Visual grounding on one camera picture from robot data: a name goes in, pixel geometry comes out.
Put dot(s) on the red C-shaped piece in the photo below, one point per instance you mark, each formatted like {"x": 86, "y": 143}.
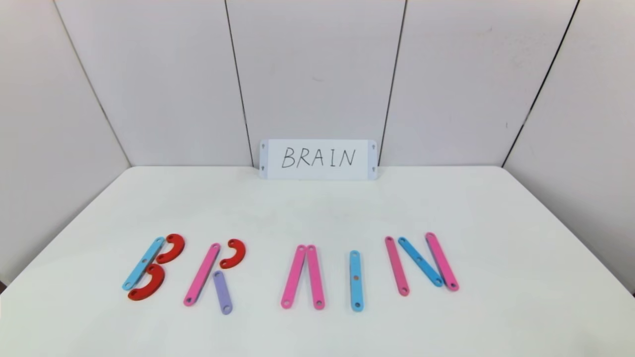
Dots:
{"x": 177, "y": 245}
{"x": 155, "y": 285}
{"x": 240, "y": 254}

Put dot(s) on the pink bar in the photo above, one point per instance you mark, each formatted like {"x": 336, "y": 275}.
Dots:
{"x": 293, "y": 277}
{"x": 441, "y": 260}
{"x": 397, "y": 267}
{"x": 202, "y": 275}
{"x": 315, "y": 277}

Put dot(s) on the short blue bar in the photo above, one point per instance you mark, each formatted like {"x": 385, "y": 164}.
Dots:
{"x": 420, "y": 262}

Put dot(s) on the short purple bar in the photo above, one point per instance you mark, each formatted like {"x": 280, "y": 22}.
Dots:
{"x": 222, "y": 292}

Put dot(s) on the white BRAIN sign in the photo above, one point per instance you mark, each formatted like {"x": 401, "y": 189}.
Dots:
{"x": 317, "y": 171}

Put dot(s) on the light blue three-hole bar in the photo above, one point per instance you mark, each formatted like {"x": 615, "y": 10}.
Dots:
{"x": 356, "y": 270}
{"x": 143, "y": 264}

